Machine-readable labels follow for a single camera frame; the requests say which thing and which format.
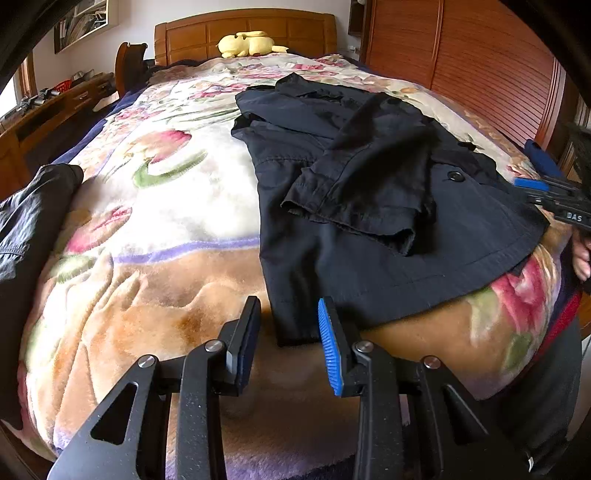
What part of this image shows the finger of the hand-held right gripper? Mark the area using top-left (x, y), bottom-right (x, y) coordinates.
top-left (526, 193), bottom-right (561, 212)
top-left (514, 176), bottom-right (573, 197)

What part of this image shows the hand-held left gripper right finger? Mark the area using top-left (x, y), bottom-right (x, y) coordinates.
top-left (318, 296), bottom-right (532, 480)

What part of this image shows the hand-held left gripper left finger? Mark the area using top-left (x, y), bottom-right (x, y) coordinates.
top-left (46, 296), bottom-right (262, 480)

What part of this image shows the black double-breasted coat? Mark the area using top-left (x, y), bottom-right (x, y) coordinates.
top-left (231, 73), bottom-right (551, 348)

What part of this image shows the person's right hand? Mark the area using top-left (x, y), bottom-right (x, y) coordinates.
top-left (573, 228), bottom-right (591, 282)

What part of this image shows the blue cloth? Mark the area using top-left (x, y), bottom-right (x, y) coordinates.
top-left (524, 140), bottom-right (565, 180)

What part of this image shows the wooden slatted wardrobe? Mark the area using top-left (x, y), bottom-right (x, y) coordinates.
top-left (348, 0), bottom-right (580, 151)

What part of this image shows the floral plush blanket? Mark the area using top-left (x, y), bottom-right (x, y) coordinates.
top-left (18, 52), bottom-right (575, 480)

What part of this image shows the person's dark clothing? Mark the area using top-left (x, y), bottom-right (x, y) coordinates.
top-left (503, 286), bottom-right (585, 467)

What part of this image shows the dark grey garment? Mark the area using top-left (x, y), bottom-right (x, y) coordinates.
top-left (0, 164), bottom-right (85, 287)

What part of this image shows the navy blue bed sheet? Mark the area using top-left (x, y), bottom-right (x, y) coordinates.
top-left (51, 62), bottom-right (158, 167)

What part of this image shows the wooden desk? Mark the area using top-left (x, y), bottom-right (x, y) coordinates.
top-left (0, 74), bottom-right (117, 201)

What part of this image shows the wooden chair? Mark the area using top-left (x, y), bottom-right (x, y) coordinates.
top-left (115, 41), bottom-right (148, 99)

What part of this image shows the yellow plush toy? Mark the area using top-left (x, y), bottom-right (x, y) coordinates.
top-left (218, 31), bottom-right (290, 59)

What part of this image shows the wooden bed headboard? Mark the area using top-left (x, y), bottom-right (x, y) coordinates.
top-left (154, 8), bottom-right (337, 66)

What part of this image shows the window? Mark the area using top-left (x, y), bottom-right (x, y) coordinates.
top-left (0, 55), bottom-right (38, 121)

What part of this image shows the white wall shelf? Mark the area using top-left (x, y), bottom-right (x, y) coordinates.
top-left (53, 0), bottom-right (122, 55)

